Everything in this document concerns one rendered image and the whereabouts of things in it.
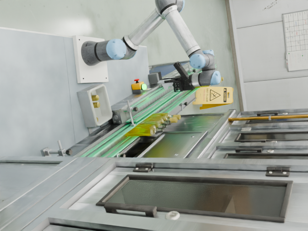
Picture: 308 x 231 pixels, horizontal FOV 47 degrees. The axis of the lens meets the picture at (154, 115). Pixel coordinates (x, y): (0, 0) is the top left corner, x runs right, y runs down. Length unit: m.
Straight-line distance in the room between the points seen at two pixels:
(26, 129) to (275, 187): 1.27
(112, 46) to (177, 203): 1.29
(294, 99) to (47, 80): 6.71
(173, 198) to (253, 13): 7.12
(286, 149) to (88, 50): 1.26
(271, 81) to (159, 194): 7.20
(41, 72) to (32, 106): 0.19
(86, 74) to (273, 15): 6.08
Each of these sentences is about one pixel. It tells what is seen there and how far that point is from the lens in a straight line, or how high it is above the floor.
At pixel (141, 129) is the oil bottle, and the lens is 2.20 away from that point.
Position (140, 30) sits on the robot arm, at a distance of 2.12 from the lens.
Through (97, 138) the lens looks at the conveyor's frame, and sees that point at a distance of 2.07.
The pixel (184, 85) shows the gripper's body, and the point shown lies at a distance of 2.03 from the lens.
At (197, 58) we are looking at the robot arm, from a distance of 1.81.
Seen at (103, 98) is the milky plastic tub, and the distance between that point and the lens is 2.22.
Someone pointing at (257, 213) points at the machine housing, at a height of 1.95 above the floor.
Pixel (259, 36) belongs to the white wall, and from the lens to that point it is 7.94.
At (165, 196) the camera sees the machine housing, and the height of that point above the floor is 1.69.
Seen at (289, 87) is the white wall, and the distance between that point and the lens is 8.07.
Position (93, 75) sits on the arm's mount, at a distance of 2.22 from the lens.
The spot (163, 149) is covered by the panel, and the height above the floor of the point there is 1.13.
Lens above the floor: 2.13
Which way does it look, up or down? 29 degrees down
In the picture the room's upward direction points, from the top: 87 degrees clockwise
